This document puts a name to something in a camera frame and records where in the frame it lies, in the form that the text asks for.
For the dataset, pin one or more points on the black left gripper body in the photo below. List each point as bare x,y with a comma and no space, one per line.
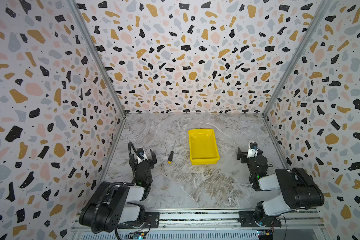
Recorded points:
144,163

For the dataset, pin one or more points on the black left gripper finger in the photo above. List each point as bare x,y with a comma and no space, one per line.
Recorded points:
153,159
132,159

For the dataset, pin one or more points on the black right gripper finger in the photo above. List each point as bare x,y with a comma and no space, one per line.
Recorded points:
253,146
242,156

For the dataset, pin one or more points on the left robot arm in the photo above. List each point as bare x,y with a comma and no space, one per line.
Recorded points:
117,205

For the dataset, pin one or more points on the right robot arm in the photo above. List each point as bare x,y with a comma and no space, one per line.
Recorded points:
298,190

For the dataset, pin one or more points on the yellow plastic bin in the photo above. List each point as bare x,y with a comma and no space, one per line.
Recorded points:
203,147

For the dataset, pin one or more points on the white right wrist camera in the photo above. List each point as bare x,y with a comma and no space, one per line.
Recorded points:
252,152

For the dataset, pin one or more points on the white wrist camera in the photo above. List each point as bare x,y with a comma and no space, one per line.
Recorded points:
141,155
252,152

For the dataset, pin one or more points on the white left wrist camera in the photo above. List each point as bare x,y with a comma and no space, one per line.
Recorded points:
141,155

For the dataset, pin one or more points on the black yellow handled screwdriver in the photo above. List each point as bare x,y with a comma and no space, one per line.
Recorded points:
170,158

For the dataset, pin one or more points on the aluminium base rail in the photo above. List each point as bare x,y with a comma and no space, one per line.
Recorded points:
214,224

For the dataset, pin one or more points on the right aluminium corner post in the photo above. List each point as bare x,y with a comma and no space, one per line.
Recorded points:
319,14

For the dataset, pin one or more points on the aluminium corner post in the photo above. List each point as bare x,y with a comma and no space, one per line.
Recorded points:
319,14
94,53

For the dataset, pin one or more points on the left aluminium corner post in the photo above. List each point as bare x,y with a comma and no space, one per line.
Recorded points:
94,53

